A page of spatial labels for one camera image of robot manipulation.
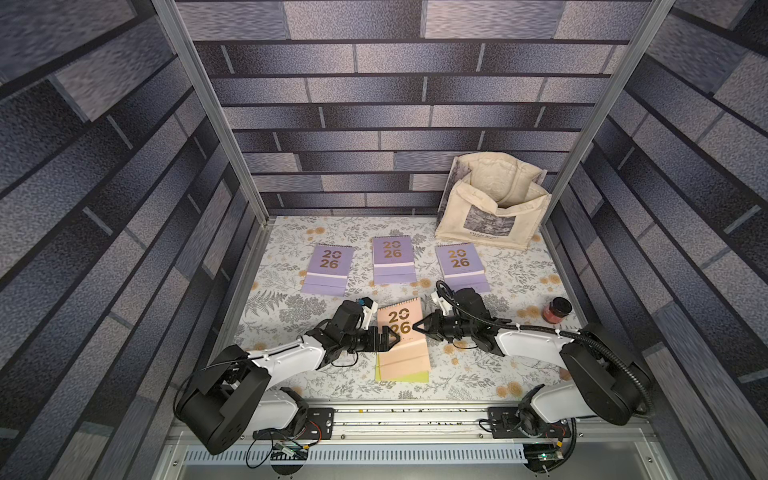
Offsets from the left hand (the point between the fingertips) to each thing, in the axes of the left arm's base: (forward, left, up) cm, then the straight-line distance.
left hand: (391, 340), depth 83 cm
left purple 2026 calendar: (+27, +22, -4) cm, 35 cm away
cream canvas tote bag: (+53, -40, +8) cm, 67 cm away
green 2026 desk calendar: (-9, -9, -4) cm, 13 cm away
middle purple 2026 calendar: (+32, -1, -4) cm, 32 cm away
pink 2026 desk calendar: (-4, -6, +1) cm, 7 cm away
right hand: (+4, -6, +2) cm, 7 cm away
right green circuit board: (-26, -39, -4) cm, 47 cm away
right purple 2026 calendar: (+28, -25, -3) cm, 38 cm away
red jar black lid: (+9, -50, +3) cm, 51 cm away
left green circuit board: (-26, +25, -6) cm, 36 cm away
